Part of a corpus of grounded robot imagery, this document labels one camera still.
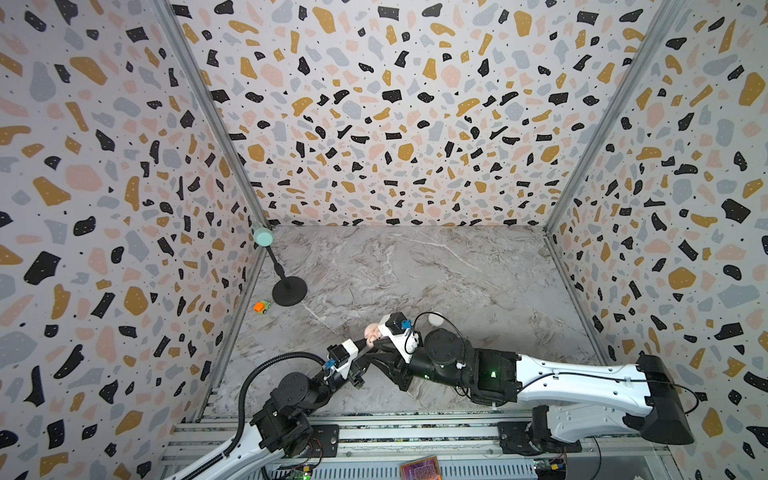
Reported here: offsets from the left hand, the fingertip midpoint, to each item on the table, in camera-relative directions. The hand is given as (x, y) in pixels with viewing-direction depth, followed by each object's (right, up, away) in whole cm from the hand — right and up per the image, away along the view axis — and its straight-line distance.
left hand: (380, 337), depth 66 cm
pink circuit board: (+9, -31, +3) cm, 33 cm away
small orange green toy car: (-40, +2, +29) cm, 49 cm away
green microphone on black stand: (-33, +6, +34) cm, 48 cm away
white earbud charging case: (+15, -2, +29) cm, 33 cm away
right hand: (-1, -1, -6) cm, 6 cm away
